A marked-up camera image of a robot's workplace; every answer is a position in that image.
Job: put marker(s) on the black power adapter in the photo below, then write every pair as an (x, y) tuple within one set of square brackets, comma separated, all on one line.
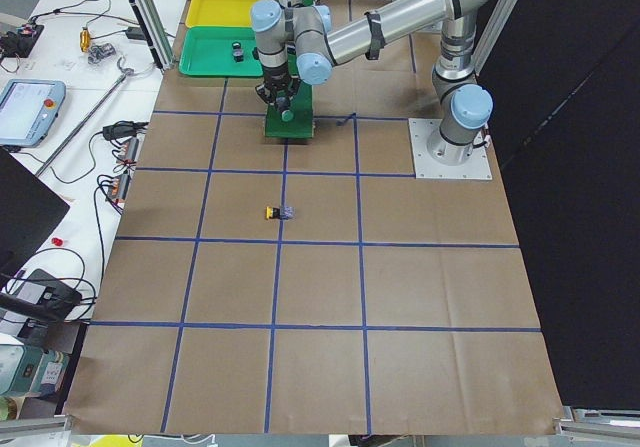
[(135, 33)]

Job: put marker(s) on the teach pendant tablet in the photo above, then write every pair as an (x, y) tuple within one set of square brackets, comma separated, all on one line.
[(29, 107)]

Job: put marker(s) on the yellow plastic tray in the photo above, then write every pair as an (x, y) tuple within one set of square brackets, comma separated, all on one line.
[(220, 13)]

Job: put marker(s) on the green conveyor belt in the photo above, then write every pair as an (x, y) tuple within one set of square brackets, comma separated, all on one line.
[(295, 122)]

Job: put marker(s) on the green push button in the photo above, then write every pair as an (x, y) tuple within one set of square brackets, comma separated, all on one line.
[(237, 52), (284, 109)]

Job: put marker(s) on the yellow push button near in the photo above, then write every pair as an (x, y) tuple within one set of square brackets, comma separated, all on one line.
[(282, 212)]

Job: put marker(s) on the green plastic tray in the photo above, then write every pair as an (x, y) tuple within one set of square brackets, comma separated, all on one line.
[(207, 52)]

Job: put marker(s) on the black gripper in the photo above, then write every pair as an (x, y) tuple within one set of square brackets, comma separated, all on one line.
[(274, 77)]

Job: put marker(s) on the aluminium frame post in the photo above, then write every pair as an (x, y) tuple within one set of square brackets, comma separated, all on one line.
[(154, 33)]

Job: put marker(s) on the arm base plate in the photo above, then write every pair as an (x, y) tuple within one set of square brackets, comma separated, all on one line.
[(436, 159)]

